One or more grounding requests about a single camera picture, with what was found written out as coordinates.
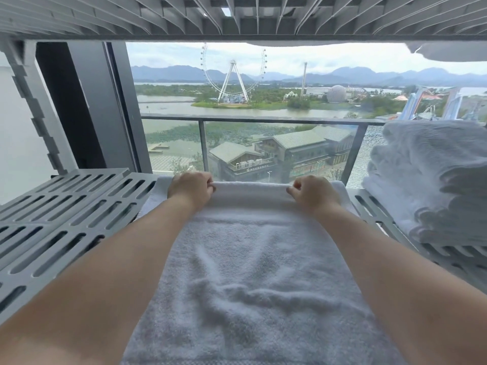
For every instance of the person's right hand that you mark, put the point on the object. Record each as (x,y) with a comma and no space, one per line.
(317,191)

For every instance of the person's left hand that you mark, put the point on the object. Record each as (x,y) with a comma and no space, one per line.
(188,188)

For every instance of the person's right thumb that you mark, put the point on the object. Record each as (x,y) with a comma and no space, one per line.
(292,193)

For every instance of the person's left thumb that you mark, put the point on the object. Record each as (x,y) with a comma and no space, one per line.
(211,188)

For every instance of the white terry towel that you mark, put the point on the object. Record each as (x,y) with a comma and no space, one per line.
(247,285)

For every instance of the person's left forearm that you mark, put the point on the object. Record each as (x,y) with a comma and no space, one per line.
(95,281)

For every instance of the person's right forearm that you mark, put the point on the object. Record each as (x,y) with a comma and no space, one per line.
(403,285)

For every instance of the glass balcony railing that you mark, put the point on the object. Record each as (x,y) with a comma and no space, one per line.
(262,144)

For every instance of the stack of folded white towels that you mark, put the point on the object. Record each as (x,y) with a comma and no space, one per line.
(433,178)

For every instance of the grey slotted plastic shelf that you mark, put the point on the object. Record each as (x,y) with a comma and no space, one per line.
(68,220)

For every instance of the grey slatted overhead shelf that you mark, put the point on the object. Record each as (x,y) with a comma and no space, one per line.
(243,15)

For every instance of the grey notched shelf upright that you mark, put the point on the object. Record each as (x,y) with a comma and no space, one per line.
(34,106)

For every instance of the white towel edge overhead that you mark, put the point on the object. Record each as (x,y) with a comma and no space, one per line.
(449,51)

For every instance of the dark window frame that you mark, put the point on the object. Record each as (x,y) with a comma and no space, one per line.
(95,106)

